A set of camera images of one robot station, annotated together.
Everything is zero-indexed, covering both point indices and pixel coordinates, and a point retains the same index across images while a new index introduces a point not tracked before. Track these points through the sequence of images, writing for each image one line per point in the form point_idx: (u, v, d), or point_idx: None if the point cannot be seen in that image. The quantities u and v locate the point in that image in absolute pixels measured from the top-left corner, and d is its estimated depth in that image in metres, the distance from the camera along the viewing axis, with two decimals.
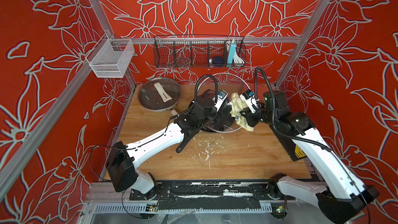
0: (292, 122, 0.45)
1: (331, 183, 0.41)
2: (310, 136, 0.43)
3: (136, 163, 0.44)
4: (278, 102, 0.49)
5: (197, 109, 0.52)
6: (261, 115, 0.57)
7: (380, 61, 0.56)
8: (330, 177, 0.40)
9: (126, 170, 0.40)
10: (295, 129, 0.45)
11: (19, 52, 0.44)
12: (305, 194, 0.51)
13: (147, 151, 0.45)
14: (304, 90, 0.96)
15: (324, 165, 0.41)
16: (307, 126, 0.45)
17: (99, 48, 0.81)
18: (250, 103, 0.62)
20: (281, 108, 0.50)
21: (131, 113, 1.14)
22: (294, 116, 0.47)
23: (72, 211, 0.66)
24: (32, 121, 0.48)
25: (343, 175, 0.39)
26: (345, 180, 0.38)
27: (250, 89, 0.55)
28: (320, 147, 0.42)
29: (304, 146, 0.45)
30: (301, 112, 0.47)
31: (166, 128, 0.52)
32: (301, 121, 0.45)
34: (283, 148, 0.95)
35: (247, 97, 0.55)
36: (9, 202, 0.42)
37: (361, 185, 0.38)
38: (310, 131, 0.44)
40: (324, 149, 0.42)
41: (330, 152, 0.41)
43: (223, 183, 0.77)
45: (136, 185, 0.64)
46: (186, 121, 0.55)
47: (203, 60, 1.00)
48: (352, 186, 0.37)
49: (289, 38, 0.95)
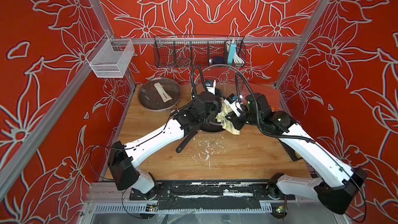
0: (275, 122, 0.47)
1: (323, 173, 0.42)
2: (294, 132, 0.46)
3: (134, 162, 0.43)
4: (260, 104, 0.51)
5: (198, 103, 0.50)
6: (246, 118, 0.59)
7: (380, 61, 0.56)
8: (321, 167, 0.42)
9: (125, 169, 0.40)
10: (280, 128, 0.47)
11: (19, 52, 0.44)
12: (303, 188, 0.52)
13: (145, 150, 0.44)
14: (304, 90, 0.96)
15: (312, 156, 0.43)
16: (289, 124, 0.47)
17: (99, 48, 0.81)
18: (235, 107, 0.63)
20: (264, 109, 0.52)
21: (131, 113, 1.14)
22: (276, 115, 0.49)
23: (72, 211, 0.66)
24: (33, 121, 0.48)
25: (331, 163, 0.40)
26: (335, 168, 0.40)
27: (232, 94, 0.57)
28: (304, 140, 0.44)
29: (290, 141, 0.47)
30: (282, 112, 0.50)
31: (165, 125, 0.50)
32: (283, 120, 0.48)
34: (283, 148, 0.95)
35: (231, 101, 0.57)
36: (9, 202, 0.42)
37: (350, 169, 0.39)
38: (294, 127, 0.47)
40: (309, 142, 0.44)
41: (315, 144, 0.43)
43: (223, 183, 0.77)
45: (136, 185, 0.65)
46: (186, 116, 0.53)
47: (203, 60, 1.00)
48: (342, 172, 0.39)
49: (289, 38, 0.95)
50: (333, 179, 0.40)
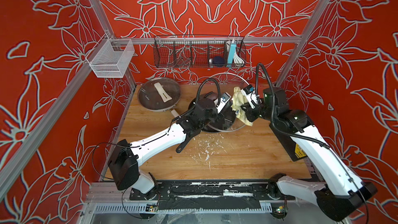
0: (290, 120, 0.45)
1: (329, 180, 0.41)
2: (309, 134, 0.43)
3: (139, 161, 0.44)
4: (278, 99, 0.49)
5: (198, 110, 0.53)
6: (260, 111, 0.57)
7: (380, 61, 0.56)
8: (328, 173, 0.41)
9: (129, 167, 0.41)
10: (294, 127, 0.45)
11: (19, 52, 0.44)
12: (303, 192, 0.51)
13: (151, 149, 0.46)
14: (304, 90, 0.96)
15: (322, 162, 0.41)
16: (306, 124, 0.45)
17: (99, 48, 0.81)
18: (250, 98, 0.62)
20: (280, 105, 0.49)
21: (131, 113, 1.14)
22: (293, 113, 0.47)
23: (72, 211, 0.66)
24: (33, 121, 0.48)
25: (341, 172, 0.39)
26: (344, 178, 0.38)
27: (251, 85, 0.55)
28: (318, 144, 0.42)
29: (303, 142, 0.45)
30: (300, 110, 0.47)
31: (169, 127, 0.53)
32: (300, 119, 0.45)
34: (283, 148, 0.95)
35: (247, 92, 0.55)
36: (9, 202, 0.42)
37: (360, 182, 0.38)
38: (309, 129, 0.44)
40: (323, 146, 0.42)
41: (329, 150, 0.41)
43: (223, 183, 0.77)
45: (136, 185, 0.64)
46: (188, 122, 0.56)
47: (203, 60, 1.00)
48: (350, 183, 0.37)
49: (289, 38, 0.95)
50: (339, 188, 0.39)
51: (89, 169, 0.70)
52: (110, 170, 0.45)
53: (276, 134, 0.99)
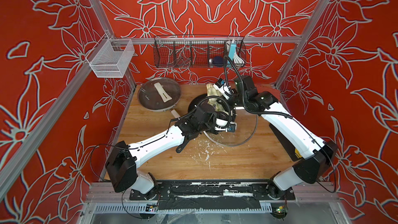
0: (258, 101, 0.51)
1: (298, 146, 0.45)
2: (275, 109, 0.49)
3: (138, 163, 0.44)
4: (246, 85, 0.55)
5: (199, 114, 0.56)
6: (235, 100, 0.62)
7: (380, 61, 0.56)
8: (296, 140, 0.45)
9: (127, 169, 0.41)
10: (261, 106, 0.51)
11: (19, 52, 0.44)
12: (289, 173, 0.54)
13: (149, 151, 0.46)
14: (304, 90, 0.96)
15: (289, 131, 0.46)
16: (272, 101, 0.51)
17: (99, 48, 0.81)
18: (223, 90, 0.67)
20: (249, 89, 0.55)
21: (131, 113, 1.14)
22: (260, 95, 0.52)
23: (72, 211, 0.66)
24: (32, 121, 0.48)
25: (306, 136, 0.44)
26: (308, 140, 0.43)
27: (222, 79, 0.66)
28: (283, 116, 0.48)
29: (271, 117, 0.50)
30: (266, 92, 0.53)
31: (168, 130, 0.53)
32: (266, 98, 0.51)
34: (283, 148, 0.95)
35: (219, 85, 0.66)
36: (9, 202, 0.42)
37: (321, 141, 0.43)
38: (274, 105, 0.50)
40: (287, 117, 0.47)
41: (293, 120, 0.47)
43: (223, 183, 0.77)
45: (135, 185, 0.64)
46: (187, 124, 0.57)
47: (203, 60, 1.00)
48: (313, 143, 0.42)
49: (289, 38, 0.95)
50: (306, 150, 0.43)
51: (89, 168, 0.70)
52: (108, 170, 0.45)
53: (276, 135, 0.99)
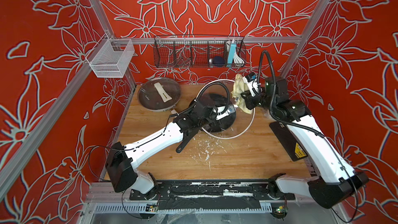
0: (288, 109, 0.46)
1: (322, 168, 0.42)
2: (306, 122, 0.44)
3: (134, 164, 0.43)
4: (278, 88, 0.49)
5: (199, 108, 0.53)
6: (260, 100, 0.57)
7: (380, 61, 0.56)
8: (322, 162, 0.41)
9: (124, 171, 0.40)
10: (290, 115, 0.46)
11: (19, 52, 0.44)
12: (299, 186, 0.52)
13: (145, 151, 0.45)
14: (304, 90, 0.96)
15: (316, 150, 0.42)
16: (303, 113, 0.45)
17: (100, 48, 0.81)
18: (251, 86, 0.62)
20: (280, 94, 0.50)
21: (131, 112, 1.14)
22: (291, 103, 0.47)
23: (72, 211, 0.66)
24: (33, 121, 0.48)
25: (334, 160, 0.39)
26: (336, 165, 0.39)
27: (253, 73, 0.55)
28: (313, 132, 0.43)
29: (298, 131, 0.46)
30: (299, 101, 0.48)
31: (165, 128, 0.51)
32: (297, 108, 0.46)
34: (283, 148, 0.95)
35: (249, 80, 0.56)
36: (9, 202, 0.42)
37: (352, 170, 0.38)
38: (306, 118, 0.45)
40: (318, 135, 0.42)
41: (324, 138, 0.42)
43: (223, 183, 0.77)
45: (135, 185, 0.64)
46: (186, 120, 0.54)
47: (203, 60, 1.00)
48: (342, 171, 0.38)
49: (289, 38, 0.95)
50: (330, 176, 0.39)
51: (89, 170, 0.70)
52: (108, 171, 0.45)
53: (276, 135, 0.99)
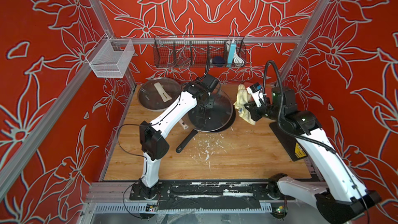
0: (298, 121, 0.44)
1: (331, 185, 0.40)
2: (316, 136, 0.42)
3: (163, 135, 0.50)
4: (286, 99, 0.48)
5: (208, 78, 0.62)
6: (266, 111, 0.56)
7: (380, 61, 0.56)
8: (332, 179, 0.40)
9: (158, 141, 0.47)
10: (300, 128, 0.44)
11: (19, 52, 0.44)
12: (303, 193, 0.51)
13: (169, 122, 0.51)
14: (304, 89, 0.96)
15: (326, 165, 0.41)
16: (313, 126, 0.44)
17: (99, 48, 0.81)
18: (257, 96, 0.61)
20: (288, 106, 0.48)
21: (131, 113, 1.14)
22: (300, 114, 0.45)
23: (72, 211, 0.66)
24: (32, 121, 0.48)
25: (345, 178, 0.38)
26: (347, 183, 0.37)
27: (258, 83, 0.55)
28: (324, 148, 0.41)
29: (307, 144, 0.44)
30: (308, 112, 0.46)
31: (179, 98, 0.55)
32: (308, 121, 0.44)
34: (283, 148, 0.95)
35: (254, 90, 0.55)
36: (9, 202, 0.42)
37: (364, 190, 0.37)
38: (316, 131, 0.43)
40: (328, 151, 0.41)
41: (335, 154, 0.40)
43: (223, 183, 0.77)
45: (151, 172, 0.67)
46: (195, 87, 0.57)
47: (203, 60, 1.00)
48: (354, 190, 0.37)
49: (288, 38, 0.95)
50: (341, 194, 0.38)
51: (87, 174, 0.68)
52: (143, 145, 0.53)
53: (276, 134, 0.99)
